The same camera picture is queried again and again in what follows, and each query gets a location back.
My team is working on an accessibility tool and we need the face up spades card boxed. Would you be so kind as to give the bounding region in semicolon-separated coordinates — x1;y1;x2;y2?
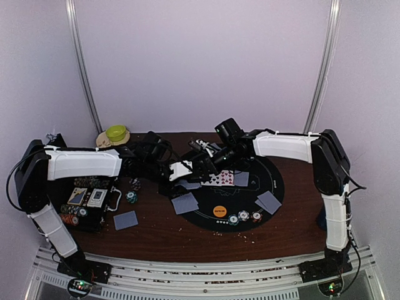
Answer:
201;174;222;186

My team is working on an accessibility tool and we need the black poker set case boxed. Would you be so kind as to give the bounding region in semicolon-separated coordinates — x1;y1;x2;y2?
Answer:
46;133;123;234

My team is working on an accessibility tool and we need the face down cards top mat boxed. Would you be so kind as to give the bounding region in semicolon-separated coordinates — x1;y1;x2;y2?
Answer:
210;142;221;151

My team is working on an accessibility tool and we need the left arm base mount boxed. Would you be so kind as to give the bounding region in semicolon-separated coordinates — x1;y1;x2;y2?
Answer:
57;247;112;284

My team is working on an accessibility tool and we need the right aluminium frame post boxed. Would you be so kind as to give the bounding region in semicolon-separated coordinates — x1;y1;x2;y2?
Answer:
303;0;342;133

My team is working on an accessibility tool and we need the dark blue mug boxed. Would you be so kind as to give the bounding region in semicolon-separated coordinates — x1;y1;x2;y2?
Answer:
316;207;327;231

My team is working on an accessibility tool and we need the round black poker mat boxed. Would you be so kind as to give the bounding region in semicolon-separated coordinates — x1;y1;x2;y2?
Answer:
169;156;285;233

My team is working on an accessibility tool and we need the boxed card deck gold blue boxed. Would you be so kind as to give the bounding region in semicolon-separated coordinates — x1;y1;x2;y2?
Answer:
67;187;88;206

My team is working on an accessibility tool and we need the orange chip row in case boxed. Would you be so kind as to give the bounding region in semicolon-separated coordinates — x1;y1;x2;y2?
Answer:
60;214;79;226

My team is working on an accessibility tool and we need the blue white 10 chip stack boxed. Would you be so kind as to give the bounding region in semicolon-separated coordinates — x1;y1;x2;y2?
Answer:
129;178;141;191

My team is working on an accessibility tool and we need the aluminium front rail frame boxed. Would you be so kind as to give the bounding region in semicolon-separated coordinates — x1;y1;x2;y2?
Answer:
23;247;386;299

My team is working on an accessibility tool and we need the orange big blind button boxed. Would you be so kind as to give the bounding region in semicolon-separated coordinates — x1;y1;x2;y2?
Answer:
212;206;227;218

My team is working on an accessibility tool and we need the blue white chip bottom mat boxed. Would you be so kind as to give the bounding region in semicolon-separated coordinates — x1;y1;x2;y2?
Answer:
237;211;250;222

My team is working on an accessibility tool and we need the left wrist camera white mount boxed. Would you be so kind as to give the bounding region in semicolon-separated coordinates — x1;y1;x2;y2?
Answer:
169;161;193;182

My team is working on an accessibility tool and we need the boxed card deck white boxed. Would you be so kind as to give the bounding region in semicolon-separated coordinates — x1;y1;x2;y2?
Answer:
86;189;107;208

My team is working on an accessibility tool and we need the green blue 50 chip stack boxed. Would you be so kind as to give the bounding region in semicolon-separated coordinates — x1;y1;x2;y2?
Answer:
126;191;138;204

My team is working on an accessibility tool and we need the face up hearts card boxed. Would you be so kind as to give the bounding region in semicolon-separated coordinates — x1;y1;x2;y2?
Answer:
219;170;234;186

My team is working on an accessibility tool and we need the aluminium frame post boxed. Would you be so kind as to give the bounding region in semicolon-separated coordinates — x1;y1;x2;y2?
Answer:
65;0;103;134
303;0;342;133

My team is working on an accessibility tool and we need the orange chip bottom mat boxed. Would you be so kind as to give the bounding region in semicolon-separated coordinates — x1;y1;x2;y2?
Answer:
251;211;263;223

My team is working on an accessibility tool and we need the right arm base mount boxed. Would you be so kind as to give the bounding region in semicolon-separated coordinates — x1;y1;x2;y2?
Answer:
298;253;353;283

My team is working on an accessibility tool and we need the left aluminium frame post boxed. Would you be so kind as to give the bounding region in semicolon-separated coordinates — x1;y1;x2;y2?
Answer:
65;0;103;134

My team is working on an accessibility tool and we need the green chip row in case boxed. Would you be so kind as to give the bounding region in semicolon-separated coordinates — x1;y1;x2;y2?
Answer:
61;204;88;217

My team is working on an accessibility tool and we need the green plastic bowl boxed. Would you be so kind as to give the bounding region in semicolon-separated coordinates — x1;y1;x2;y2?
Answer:
106;125;127;142

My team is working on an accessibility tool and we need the blue backed card deck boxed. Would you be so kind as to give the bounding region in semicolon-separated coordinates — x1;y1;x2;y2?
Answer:
176;181;202;191

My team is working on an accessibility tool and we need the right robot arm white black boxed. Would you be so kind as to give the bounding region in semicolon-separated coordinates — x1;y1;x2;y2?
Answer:
193;129;355;276

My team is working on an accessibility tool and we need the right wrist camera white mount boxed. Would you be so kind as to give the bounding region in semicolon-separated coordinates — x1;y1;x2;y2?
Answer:
188;139;218;158

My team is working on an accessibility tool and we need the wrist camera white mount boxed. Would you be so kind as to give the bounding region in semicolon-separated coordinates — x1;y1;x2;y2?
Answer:
188;139;218;158
169;161;193;182

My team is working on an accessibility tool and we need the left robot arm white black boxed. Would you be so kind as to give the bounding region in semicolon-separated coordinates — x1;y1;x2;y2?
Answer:
6;131;202;278

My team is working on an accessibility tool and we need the face down cards mat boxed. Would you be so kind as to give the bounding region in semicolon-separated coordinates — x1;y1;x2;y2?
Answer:
255;191;282;215
171;192;199;215
210;142;221;151

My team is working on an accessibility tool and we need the green chip bottom mat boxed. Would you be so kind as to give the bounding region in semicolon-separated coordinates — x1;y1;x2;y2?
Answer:
227;215;239;226

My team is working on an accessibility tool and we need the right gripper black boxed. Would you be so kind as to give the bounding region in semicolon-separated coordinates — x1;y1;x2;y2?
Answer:
196;142;239;182

